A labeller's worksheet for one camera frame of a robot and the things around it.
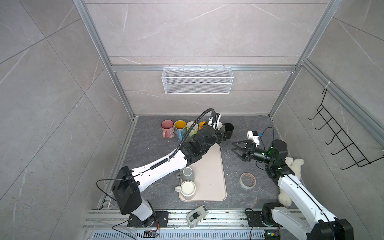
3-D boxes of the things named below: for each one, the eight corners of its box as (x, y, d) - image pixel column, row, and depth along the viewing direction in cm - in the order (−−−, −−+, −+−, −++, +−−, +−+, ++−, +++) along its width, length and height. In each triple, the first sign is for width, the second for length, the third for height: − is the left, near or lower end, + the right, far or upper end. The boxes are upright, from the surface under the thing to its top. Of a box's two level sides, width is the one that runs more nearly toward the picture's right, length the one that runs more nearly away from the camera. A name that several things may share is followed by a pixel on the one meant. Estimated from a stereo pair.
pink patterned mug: (162, 142, 105) (159, 132, 96) (164, 129, 113) (162, 119, 104) (173, 142, 105) (172, 132, 96) (175, 129, 113) (173, 119, 104)
